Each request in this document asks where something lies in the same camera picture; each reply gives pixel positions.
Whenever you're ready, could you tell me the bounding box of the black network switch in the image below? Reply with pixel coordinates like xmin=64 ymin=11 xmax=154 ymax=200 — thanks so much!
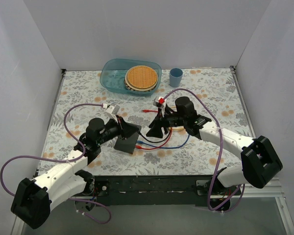
xmin=114 ymin=133 xmax=139 ymax=154

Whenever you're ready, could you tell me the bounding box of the red ethernet cable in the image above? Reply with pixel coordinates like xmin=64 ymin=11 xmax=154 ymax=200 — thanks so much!
xmin=135 ymin=109 xmax=173 ymax=150

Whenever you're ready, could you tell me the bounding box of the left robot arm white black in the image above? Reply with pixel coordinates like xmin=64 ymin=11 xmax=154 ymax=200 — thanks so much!
xmin=11 ymin=117 xmax=141 ymax=229

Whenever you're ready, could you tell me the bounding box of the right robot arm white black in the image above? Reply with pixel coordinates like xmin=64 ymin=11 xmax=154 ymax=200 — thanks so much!
xmin=147 ymin=96 xmax=283 ymax=195

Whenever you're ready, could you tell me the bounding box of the floral table mat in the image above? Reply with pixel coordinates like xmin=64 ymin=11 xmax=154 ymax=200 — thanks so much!
xmin=37 ymin=68 xmax=253 ymax=175

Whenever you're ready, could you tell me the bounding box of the blue plastic cup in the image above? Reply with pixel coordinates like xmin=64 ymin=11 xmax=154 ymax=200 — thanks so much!
xmin=169 ymin=68 xmax=183 ymax=88

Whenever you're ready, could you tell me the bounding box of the woven wicker round plate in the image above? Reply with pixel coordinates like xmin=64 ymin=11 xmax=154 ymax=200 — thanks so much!
xmin=124 ymin=66 xmax=159 ymax=92

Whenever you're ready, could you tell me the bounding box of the teal plastic tub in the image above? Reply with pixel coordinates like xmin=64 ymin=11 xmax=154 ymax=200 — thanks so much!
xmin=100 ymin=59 xmax=162 ymax=96

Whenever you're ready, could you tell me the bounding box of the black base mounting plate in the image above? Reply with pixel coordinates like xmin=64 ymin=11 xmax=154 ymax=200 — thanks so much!
xmin=66 ymin=175 xmax=243 ymax=207

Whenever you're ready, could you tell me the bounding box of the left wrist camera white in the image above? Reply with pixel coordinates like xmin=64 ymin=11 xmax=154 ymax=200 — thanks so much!
xmin=105 ymin=104 xmax=120 ymax=122

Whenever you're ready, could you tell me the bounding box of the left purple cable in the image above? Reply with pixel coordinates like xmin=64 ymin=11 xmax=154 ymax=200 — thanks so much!
xmin=0 ymin=103 xmax=112 ymax=224

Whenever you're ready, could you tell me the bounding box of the aluminium frame rail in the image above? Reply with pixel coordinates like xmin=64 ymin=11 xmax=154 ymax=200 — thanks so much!
xmin=20 ymin=177 xmax=285 ymax=199

